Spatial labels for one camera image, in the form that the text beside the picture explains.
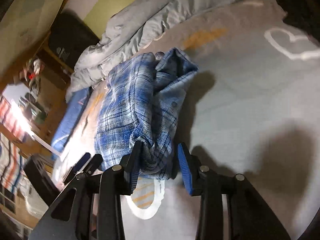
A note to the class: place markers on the checkered upper mattress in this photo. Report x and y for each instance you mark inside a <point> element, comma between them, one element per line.
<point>24,23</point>

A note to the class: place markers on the wooden bunk bed frame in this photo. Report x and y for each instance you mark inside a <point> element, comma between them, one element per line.
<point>25,90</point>

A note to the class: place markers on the grey crumpled duvet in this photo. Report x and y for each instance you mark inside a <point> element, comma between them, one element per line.
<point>131,30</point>

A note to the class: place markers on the blue pillow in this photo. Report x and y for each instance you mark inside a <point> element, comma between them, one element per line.
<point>75,108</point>

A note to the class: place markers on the wooden shelf with clutter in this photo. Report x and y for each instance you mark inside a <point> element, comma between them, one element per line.
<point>44,101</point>

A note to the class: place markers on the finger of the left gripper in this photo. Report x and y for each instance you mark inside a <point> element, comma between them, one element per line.
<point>93,165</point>
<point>76,168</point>

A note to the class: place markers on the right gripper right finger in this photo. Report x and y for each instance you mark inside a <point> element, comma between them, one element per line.
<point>249,216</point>

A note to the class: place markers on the grey bed sheet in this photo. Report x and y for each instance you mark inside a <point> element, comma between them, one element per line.
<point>253,106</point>

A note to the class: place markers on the blue plaid shirt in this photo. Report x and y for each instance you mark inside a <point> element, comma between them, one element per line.
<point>143,102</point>

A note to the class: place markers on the black hanging garment bag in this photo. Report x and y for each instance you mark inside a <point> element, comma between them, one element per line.
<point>69,37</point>

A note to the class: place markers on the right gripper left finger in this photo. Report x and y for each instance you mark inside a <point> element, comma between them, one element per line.
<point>70,214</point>

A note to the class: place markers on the white desk lamp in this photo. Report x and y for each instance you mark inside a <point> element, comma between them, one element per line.
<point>42,142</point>

